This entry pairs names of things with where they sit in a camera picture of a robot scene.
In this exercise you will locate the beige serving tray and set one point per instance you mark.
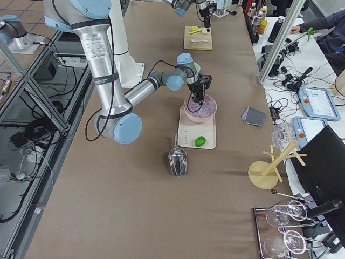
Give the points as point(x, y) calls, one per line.
point(189, 131)

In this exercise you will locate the pink bowl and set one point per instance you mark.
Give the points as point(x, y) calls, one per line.
point(196, 119)

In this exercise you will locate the grey folded cloth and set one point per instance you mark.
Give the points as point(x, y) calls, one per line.
point(254, 117)

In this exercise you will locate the green lime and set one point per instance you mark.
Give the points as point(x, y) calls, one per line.
point(200, 141)

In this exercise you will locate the white ceramic spoon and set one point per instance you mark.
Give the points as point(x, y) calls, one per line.
point(199, 41)

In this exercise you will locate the yellow plastic knife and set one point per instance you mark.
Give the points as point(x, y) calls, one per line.
point(194, 31)

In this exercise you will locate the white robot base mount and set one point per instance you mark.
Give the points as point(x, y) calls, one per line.
point(130, 72)

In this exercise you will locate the blue teach pendant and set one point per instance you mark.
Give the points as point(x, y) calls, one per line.
point(318, 103)
point(306, 128)

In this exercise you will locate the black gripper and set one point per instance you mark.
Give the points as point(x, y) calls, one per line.
point(195, 88)
point(203, 11)

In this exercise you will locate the wooden cutting board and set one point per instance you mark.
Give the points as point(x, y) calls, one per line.
point(188, 45)

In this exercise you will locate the black monitor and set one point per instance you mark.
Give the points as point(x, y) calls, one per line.
point(323, 173)

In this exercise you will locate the black thermos bottle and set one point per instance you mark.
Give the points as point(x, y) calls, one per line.
point(276, 28)

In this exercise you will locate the stainless steel ice scoop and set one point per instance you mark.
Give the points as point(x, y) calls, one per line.
point(177, 158)

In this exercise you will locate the near blue teach pendant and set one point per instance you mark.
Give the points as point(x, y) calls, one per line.
point(306, 128)

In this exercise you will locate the wine glass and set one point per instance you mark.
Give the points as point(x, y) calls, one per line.
point(277, 217)
point(274, 247)

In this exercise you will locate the aluminium frame post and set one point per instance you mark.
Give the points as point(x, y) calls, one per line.
point(279, 42)

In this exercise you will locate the wire glass rack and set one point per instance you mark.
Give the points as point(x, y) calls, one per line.
point(295, 243)

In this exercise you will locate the wooden cup tree stand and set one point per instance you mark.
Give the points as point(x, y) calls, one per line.
point(266, 175)

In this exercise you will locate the clear ice cubes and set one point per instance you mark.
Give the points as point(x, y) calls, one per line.
point(201, 111)

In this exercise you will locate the clear plastic bag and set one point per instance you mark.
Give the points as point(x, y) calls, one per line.
point(282, 135)

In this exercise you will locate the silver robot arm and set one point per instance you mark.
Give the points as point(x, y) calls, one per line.
point(204, 8)
point(90, 21)

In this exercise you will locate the far blue teach pendant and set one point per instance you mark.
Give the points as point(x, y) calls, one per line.
point(318, 103)

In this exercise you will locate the white steamed bun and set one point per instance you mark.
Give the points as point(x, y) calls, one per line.
point(204, 31)

